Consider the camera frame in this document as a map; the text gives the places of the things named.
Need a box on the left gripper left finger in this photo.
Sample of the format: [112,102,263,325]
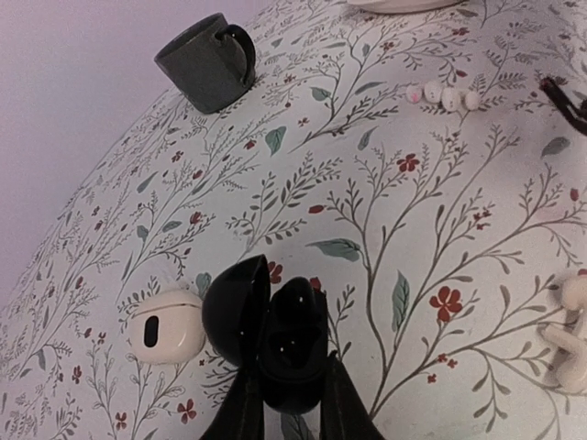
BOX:
[200,370,264,440]

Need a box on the white earbud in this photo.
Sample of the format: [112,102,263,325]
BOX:
[560,274,586,321]
[405,81,443,104]
[542,323,586,393]
[441,87,481,113]

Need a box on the open white charging case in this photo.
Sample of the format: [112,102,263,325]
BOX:
[127,290,206,365]

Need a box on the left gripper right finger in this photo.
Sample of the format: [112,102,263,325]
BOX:
[320,351,381,440]

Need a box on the floral patterned table mat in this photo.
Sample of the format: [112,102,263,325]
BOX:
[1,1,586,439]

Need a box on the striped ceramic saucer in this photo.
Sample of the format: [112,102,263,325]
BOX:
[347,0,462,15]

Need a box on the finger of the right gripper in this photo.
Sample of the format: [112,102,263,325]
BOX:
[539,77,587,136]

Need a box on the black earbud charging case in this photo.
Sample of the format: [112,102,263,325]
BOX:
[202,255,328,415]

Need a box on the dark grey mug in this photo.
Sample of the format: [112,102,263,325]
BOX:
[154,13,256,115]

